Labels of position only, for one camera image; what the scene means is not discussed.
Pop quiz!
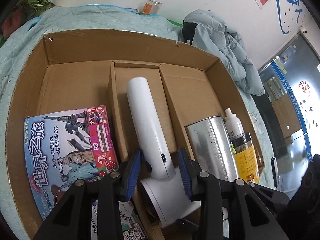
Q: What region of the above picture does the brown cardboard box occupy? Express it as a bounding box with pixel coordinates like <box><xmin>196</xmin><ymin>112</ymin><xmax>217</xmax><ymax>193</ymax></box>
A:
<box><xmin>2</xmin><ymin>29</ymin><xmax>266</xmax><ymax>239</ymax></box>

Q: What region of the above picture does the small orange label jar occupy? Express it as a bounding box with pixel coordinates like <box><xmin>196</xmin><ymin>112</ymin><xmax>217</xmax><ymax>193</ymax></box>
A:
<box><xmin>142</xmin><ymin>0</ymin><xmax>162</xmax><ymax>15</ymax></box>

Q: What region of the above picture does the silver metal can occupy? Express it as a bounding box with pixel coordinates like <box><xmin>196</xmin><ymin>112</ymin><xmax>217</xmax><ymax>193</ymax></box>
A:
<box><xmin>185</xmin><ymin>115</ymin><xmax>238</xmax><ymax>182</ymax></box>

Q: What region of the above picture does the light blue jacket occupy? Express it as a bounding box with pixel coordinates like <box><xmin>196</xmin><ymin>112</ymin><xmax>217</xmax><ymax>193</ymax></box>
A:
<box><xmin>182</xmin><ymin>9</ymin><xmax>265</xmax><ymax>96</ymax></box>

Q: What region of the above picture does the white spray bottle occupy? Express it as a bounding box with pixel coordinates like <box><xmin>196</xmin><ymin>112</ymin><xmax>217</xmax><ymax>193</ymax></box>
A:
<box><xmin>225</xmin><ymin>108</ymin><xmax>245</xmax><ymax>141</ymax></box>

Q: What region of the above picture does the white hair dryer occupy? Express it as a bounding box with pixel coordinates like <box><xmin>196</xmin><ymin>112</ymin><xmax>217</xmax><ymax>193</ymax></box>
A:
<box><xmin>127</xmin><ymin>77</ymin><xmax>200</xmax><ymax>228</ymax></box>

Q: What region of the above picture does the glass door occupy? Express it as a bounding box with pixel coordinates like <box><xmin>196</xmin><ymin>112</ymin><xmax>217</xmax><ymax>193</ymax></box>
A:
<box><xmin>253</xmin><ymin>34</ymin><xmax>319</xmax><ymax>197</ymax></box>

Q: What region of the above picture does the potted green plant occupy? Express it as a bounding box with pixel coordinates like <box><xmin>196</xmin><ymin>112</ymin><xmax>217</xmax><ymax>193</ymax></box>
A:
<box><xmin>1</xmin><ymin>0</ymin><xmax>56</xmax><ymax>40</ymax></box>

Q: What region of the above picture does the teal quilt blanket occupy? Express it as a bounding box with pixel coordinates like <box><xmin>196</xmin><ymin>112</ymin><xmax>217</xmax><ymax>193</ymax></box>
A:
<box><xmin>1</xmin><ymin>5</ymin><xmax>188</xmax><ymax>239</ymax></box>

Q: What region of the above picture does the yellow label glass jar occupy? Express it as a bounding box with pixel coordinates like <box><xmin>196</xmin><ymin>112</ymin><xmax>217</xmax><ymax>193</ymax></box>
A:
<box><xmin>231</xmin><ymin>132</ymin><xmax>260</xmax><ymax>184</ymax></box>

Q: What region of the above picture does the colourful board game box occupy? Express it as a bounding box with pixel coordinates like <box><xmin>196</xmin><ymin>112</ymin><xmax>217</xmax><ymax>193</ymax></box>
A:
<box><xmin>24</xmin><ymin>106</ymin><xmax>147</xmax><ymax>239</ymax></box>

